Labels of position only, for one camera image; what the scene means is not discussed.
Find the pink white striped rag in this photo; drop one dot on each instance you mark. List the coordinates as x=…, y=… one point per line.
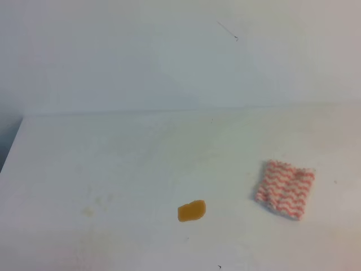
x=284, y=189

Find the orange coffee stain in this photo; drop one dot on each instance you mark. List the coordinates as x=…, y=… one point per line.
x=192, y=211

